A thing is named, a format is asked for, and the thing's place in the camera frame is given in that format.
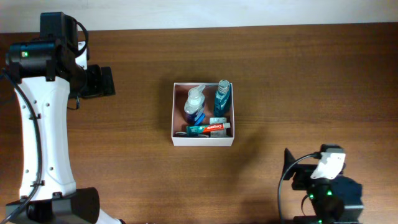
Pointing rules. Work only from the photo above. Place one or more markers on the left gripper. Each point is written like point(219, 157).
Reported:
point(101, 81)

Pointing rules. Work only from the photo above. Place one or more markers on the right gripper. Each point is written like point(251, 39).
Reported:
point(299, 173)

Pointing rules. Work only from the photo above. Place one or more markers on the green white soap bar box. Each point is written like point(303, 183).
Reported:
point(220, 133)

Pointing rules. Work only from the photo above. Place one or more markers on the blue white toothbrush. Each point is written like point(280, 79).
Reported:
point(186, 135)

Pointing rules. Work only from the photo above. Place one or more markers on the teal mouthwash bottle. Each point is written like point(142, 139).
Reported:
point(222, 98)

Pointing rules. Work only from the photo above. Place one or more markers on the clear hand soap pump bottle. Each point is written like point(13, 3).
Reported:
point(195, 104)

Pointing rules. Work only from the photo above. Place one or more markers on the blue disposable razor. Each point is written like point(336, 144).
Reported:
point(200, 119)

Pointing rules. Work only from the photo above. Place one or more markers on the red green toothpaste tube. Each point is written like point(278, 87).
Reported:
point(203, 129)

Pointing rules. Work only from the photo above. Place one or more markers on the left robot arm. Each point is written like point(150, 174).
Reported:
point(46, 73)

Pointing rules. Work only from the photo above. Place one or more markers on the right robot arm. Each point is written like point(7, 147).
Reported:
point(335, 198)

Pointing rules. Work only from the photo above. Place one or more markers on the white open cardboard box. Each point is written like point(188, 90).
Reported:
point(178, 123)

